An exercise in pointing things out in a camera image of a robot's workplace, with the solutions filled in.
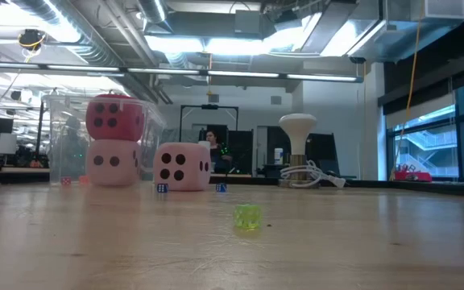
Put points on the small blue die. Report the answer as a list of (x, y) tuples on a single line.
[(162, 188), (221, 187)]

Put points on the large pink plush die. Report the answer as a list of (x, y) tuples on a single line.
[(113, 173), (187, 173)]

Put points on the small green translucent die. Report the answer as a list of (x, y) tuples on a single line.
[(247, 216)]

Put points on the large red plush die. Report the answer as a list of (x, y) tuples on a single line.
[(123, 121)]

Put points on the small orange die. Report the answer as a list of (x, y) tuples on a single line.
[(84, 180)]

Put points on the small red die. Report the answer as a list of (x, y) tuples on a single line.
[(66, 181)]

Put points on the person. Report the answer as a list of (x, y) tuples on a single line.
[(218, 155)]

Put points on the white canister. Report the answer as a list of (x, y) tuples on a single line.
[(278, 156)]

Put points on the white bulb lamp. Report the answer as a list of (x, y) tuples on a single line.
[(297, 127)]

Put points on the long ceiling light strip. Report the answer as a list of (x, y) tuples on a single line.
[(240, 74)]

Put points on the clear plastic container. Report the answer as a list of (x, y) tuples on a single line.
[(63, 133)]

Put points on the red bin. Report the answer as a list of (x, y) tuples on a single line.
[(413, 176)]

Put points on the white monitor back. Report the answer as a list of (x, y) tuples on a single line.
[(7, 143)]

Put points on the black gantry frame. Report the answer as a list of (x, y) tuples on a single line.
[(210, 106)]

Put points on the black aluminium table frame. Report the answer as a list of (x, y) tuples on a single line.
[(417, 186)]

